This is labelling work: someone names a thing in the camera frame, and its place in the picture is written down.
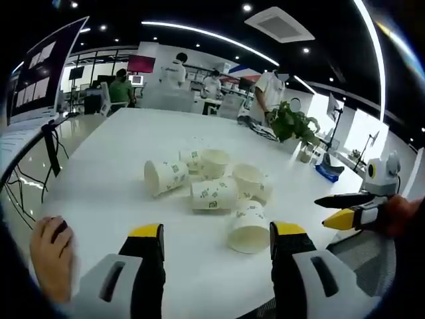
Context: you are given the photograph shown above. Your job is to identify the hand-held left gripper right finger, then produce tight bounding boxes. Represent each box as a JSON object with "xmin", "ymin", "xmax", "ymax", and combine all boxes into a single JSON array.
[{"xmin": 269, "ymin": 221, "xmax": 380, "ymax": 319}]

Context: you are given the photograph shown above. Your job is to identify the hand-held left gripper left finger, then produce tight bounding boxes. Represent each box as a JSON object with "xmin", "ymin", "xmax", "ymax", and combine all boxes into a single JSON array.
[{"xmin": 68, "ymin": 223, "xmax": 166, "ymax": 319}]

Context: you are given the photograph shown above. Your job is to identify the pile of printed paper cups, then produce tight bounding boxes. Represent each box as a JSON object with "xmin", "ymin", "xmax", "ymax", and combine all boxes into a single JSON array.
[{"xmin": 143, "ymin": 148, "xmax": 274, "ymax": 255}]

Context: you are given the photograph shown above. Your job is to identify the person's right hand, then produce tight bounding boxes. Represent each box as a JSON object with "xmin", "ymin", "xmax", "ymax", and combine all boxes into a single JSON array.
[{"xmin": 377, "ymin": 193, "xmax": 425, "ymax": 238}]

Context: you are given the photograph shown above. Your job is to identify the blue box with grey item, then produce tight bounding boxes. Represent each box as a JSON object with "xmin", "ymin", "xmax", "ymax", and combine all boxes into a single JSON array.
[{"xmin": 314, "ymin": 153, "xmax": 345, "ymax": 183}]

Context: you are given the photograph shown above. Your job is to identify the monitor on black stand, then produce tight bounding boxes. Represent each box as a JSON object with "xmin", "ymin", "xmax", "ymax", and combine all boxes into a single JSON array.
[
  {"xmin": 357, "ymin": 130, "xmax": 382, "ymax": 169},
  {"xmin": 326, "ymin": 92, "xmax": 345, "ymax": 151}
]

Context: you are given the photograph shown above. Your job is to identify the grey mesh chair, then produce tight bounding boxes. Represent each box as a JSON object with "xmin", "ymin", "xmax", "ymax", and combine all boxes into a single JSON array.
[{"xmin": 325, "ymin": 229, "xmax": 398, "ymax": 297}]

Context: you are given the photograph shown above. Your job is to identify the dark computer mouse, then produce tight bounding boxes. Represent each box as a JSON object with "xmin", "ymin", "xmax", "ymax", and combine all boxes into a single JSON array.
[{"xmin": 49, "ymin": 217, "xmax": 70, "ymax": 246}]

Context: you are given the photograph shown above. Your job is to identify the green potted plant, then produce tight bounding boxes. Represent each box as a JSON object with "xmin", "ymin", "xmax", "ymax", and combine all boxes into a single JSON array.
[{"xmin": 269, "ymin": 100, "xmax": 322, "ymax": 164}]

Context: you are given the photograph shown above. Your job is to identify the curved ceiling light strip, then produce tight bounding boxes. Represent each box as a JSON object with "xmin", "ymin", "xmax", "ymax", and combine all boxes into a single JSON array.
[{"xmin": 352, "ymin": 0, "xmax": 388, "ymax": 124}]

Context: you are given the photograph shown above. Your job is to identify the white table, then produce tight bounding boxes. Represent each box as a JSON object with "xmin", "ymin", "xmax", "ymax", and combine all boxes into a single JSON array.
[{"xmin": 39, "ymin": 106, "xmax": 368, "ymax": 319}]

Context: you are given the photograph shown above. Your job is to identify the white office chair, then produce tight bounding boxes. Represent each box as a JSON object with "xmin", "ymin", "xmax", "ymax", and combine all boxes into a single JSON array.
[{"xmin": 98, "ymin": 81, "xmax": 124, "ymax": 118}]

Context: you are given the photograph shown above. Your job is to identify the ceiling air vent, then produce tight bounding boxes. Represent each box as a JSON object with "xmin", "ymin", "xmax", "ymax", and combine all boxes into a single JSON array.
[{"xmin": 244, "ymin": 6, "xmax": 316, "ymax": 44}]

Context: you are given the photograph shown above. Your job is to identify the long ceiling light strip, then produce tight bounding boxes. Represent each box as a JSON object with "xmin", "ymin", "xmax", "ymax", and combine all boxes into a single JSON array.
[{"xmin": 141, "ymin": 21, "xmax": 280, "ymax": 67}]

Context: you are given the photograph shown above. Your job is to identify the large dark display screen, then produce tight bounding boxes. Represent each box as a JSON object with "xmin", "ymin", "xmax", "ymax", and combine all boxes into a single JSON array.
[{"xmin": 5, "ymin": 15, "xmax": 90, "ymax": 126}]

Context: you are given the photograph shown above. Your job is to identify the dark items with cables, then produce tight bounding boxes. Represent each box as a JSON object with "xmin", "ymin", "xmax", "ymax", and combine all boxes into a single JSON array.
[{"xmin": 236, "ymin": 114, "xmax": 280, "ymax": 143}]

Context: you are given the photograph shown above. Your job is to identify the black cables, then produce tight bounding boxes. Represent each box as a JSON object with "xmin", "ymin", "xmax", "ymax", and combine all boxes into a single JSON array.
[{"xmin": 0, "ymin": 132, "xmax": 70, "ymax": 231}]

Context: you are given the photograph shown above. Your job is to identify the red wall screen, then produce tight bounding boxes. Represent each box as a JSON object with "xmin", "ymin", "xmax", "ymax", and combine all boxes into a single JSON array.
[{"xmin": 127, "ymin": 54, "xmax": 157, "ymax": 74}]

